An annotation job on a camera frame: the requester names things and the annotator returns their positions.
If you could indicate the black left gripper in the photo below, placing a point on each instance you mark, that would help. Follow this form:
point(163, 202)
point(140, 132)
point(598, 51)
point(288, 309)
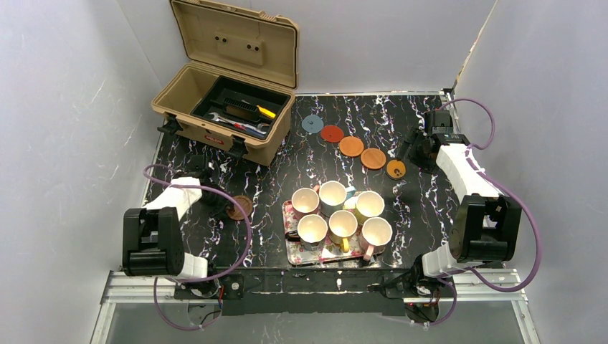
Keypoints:
point(221, 200)

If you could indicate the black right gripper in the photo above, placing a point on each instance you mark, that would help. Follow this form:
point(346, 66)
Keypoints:
point(415, 149)

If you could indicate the orange printed coaster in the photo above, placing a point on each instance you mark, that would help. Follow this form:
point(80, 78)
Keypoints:
point(396, 169)

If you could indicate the light wood coaster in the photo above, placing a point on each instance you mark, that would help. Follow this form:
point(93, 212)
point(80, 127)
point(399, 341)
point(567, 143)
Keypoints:
point(373, 158)

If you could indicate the dark walnut wooden coaster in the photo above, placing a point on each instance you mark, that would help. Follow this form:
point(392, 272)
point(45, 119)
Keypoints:
point(245, 203)

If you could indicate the orange wood coaster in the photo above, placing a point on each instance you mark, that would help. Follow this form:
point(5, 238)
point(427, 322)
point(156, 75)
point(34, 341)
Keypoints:
point(351, 146)

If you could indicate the tan plastic toolbox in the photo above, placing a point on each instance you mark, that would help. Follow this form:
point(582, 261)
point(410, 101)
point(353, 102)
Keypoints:
point(245, 45)

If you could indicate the red coaster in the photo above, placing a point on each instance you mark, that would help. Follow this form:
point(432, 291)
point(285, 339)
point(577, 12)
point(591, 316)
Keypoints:
point(332, 134)

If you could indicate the blue grey coaster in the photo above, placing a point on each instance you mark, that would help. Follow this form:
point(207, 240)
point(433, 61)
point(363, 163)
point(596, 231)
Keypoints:
point(312, 124)

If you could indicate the floral rectangular tray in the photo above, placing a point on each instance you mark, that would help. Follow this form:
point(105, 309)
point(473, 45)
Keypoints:
point(327, 252)

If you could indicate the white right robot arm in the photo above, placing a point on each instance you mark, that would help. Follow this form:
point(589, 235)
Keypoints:
point(486, 224)

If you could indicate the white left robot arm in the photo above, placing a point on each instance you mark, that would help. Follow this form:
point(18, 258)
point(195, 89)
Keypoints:
point(152, 243)

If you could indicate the silver wrench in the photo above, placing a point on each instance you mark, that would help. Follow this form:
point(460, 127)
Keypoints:
point(262, 128)

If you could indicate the green mug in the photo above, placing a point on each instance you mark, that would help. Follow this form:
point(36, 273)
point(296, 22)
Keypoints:
point(365, 205)

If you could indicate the black tool tray insert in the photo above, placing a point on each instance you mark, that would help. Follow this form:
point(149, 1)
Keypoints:
point(225, 97)

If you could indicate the pink mug right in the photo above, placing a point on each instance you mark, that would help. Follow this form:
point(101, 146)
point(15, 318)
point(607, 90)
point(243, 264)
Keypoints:
point(376, 233)

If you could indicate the pink mug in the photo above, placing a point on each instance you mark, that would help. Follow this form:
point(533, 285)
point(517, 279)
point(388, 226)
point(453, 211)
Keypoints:
point(376, 233)
point(305, 201)

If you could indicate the light blue mug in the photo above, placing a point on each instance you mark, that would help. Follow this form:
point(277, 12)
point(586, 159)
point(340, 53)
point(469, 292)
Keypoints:
point(333, 195)

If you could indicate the yellow mug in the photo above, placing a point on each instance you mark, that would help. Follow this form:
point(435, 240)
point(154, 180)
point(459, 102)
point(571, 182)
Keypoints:
point(342, 227)

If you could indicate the pink mug rear left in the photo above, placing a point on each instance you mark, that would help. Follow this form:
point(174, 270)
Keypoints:
point(305, 201)

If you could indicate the black mug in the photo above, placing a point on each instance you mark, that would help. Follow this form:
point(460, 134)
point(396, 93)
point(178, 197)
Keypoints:
point(310, 233)

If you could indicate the yellow handled screwdriver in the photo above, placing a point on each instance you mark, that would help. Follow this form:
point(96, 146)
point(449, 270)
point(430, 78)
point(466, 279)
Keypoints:
point(264, 111)

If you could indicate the aluminium frame rail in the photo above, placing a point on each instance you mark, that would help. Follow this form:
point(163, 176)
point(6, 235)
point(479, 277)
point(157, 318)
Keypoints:
point(103, 325)

